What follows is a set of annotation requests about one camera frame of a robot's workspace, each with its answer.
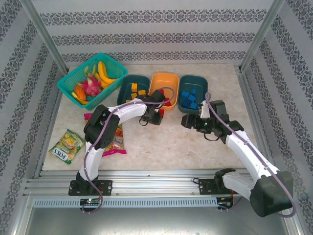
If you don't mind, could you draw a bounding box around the orange fruit toy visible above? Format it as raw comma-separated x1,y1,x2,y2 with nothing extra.
74,84,87,100

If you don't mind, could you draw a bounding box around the green Fox's candy bag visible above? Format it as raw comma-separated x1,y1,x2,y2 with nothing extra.
48,129,86,165

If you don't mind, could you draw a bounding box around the slotted grey cable duct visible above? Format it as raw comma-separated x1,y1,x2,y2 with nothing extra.
33,197,218,208

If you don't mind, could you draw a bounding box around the dark teal plastic bin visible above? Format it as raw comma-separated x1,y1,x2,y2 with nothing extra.
116,74,151,106
177,74,208,115

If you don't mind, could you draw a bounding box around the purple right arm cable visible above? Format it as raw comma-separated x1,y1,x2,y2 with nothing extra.
204,92,296,218

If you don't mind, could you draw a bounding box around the pink dragon fruit toy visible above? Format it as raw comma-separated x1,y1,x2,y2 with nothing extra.
82,74,103,95

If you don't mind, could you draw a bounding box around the yellow fruit toy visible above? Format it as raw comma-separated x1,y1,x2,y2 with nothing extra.
71,92,90,105

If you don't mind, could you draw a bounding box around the aluminium side rail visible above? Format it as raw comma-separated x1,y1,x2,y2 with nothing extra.
34,73,64,179

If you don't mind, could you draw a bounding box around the pink candy bag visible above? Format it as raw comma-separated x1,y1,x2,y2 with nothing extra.
83,113,127,158

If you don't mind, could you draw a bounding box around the wide aluminium frame rail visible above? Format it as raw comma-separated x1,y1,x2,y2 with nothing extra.
23,168,291,198

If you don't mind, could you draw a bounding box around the small circuit board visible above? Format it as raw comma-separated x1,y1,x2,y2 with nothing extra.
80,198,101,206
218,197,233,208

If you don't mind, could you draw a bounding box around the teal plastic mesh basket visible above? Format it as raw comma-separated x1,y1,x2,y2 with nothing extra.
56,52,129,110

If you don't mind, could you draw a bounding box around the orange plastic bin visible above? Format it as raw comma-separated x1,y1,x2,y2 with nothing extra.
148,72,180,112

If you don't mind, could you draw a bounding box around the yellow banana toy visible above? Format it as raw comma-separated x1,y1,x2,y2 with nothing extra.
97,60,118,85
94,72,110,89

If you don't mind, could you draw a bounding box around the aluminium frame post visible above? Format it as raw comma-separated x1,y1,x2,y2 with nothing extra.
19,0,69,73
241,0,286,73

